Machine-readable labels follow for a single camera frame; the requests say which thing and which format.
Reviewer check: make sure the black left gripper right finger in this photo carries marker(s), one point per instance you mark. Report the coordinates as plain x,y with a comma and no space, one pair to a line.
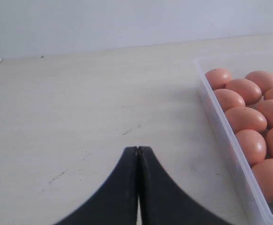
162,202

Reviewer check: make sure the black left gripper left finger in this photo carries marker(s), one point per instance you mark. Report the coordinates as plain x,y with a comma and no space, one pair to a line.
116,201

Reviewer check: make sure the brown egg third row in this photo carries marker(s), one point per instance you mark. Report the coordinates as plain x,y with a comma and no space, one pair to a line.
228,99

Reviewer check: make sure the clear plastic bin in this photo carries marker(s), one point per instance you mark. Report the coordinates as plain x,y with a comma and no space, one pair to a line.
258,211

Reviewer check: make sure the brown egg second row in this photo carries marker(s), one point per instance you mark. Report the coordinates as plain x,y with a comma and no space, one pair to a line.
247,89

